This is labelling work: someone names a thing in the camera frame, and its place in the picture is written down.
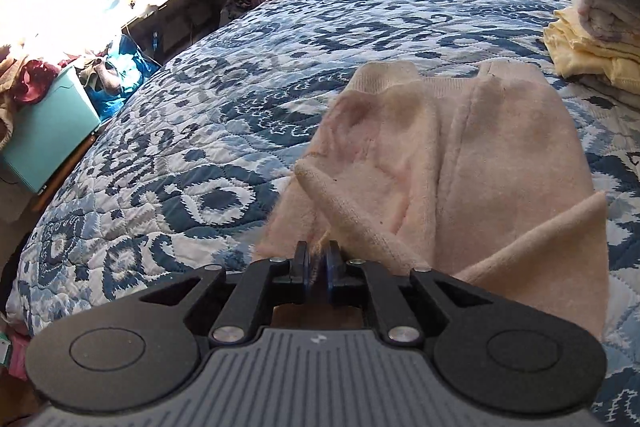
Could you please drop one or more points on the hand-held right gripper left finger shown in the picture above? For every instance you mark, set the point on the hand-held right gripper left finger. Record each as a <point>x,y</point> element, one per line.
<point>299,272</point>

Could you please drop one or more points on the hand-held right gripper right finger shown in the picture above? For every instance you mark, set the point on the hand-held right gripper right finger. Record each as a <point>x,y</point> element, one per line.
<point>332,277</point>

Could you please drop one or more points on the pale pink knit sweater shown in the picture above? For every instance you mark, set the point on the pale pink knit sweater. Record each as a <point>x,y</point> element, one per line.
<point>450,167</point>

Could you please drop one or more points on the blue patterned bed quilt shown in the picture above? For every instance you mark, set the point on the blue patterned bed quilt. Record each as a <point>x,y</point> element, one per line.
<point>225,107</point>

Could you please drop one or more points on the blue plastic bag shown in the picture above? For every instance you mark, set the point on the blue plastic bag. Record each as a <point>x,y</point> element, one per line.
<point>120,74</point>

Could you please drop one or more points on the black desk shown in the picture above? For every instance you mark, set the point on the black desk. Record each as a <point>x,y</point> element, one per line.
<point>190,12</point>

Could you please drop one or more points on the teal storage box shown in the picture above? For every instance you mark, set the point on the teal storage box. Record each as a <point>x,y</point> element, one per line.
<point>45,142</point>

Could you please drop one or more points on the dark red cloth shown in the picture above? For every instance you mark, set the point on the dark red cloth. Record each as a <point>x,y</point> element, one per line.
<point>32,79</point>

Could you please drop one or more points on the pale yellow folded garment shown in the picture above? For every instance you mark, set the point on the pale yellow folded garment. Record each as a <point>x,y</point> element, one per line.
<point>590,52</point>

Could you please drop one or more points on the light grey folded garment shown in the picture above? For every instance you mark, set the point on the light grey folded garment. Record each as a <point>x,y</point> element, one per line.
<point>600,19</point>

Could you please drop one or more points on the wooden bed frame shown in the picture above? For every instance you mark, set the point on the wooden bed frame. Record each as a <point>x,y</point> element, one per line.
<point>62,174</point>

